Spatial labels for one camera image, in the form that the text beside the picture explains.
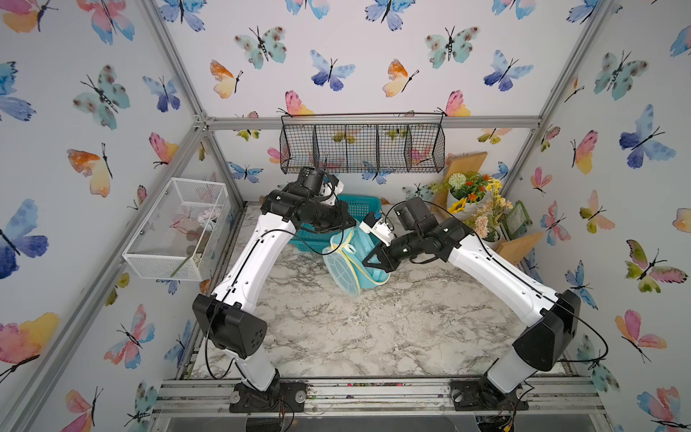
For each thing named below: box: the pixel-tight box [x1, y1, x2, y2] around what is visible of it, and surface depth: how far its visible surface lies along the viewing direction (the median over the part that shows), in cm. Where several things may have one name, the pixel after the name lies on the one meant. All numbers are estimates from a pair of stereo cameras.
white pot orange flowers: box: [447, 171, 492, 220], surface depth 98 cm
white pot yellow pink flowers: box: [463, 178, 514, 248], surface depth 88 cm
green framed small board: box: [503, 199, 530, 241], surface depth 113 cm
